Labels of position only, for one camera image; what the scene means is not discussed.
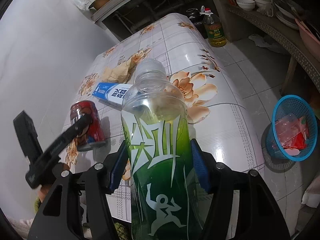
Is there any red soda can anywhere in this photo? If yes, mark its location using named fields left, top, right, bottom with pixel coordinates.
left=70, top=100, right=105, bottom=152

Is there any green clear plastic bottle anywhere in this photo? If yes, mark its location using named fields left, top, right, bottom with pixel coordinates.
left=121, top=59, right=202, bottom=239

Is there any pink sponge pack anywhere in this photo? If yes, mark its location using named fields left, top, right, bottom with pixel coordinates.
left=284, top=148, right=300, bottom=156

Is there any clear pink printed plastic bag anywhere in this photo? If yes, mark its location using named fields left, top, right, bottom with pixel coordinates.
left=276, top=114, right=298, bottom=148

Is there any red snack packet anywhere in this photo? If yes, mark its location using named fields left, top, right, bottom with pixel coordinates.
left=284, top=116, right=309, bottom=150

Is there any blue mesh trash basket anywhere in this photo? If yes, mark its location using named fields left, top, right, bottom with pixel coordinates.
left=266, top=95, right=318, bottom=162

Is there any left hand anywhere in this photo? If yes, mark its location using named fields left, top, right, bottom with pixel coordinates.
left=38, top=163, right=70, bottom=202

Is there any floral tablecloth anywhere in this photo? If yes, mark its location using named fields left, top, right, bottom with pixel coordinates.
left=63, top=13, right=265, bottom=173

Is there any blue white toothpaste box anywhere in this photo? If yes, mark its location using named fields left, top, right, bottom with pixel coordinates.
left=92, top=82, right=132, bottom=106

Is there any cooking oil bottle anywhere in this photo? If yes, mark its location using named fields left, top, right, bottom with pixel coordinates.
left=203, top=8, right=226, bottom=47

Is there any perforated metal shelf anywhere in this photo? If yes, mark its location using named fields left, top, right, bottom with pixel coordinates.
left=226, top=5, right=319, bottom=95

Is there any pink plastic basin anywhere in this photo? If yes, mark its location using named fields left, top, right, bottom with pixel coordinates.
left=295, top=18, right=320, bottom=61

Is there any white bowl on shelf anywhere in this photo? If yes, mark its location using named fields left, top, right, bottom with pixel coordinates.
left=236, top=0, right=255, bottom=11

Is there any brown metal basin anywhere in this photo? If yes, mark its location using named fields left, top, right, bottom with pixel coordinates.
left=88, top=0, right=110, bottom=10

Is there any stack of plates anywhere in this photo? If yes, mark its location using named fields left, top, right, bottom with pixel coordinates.
left=273, top=0, right=303, bottom=26

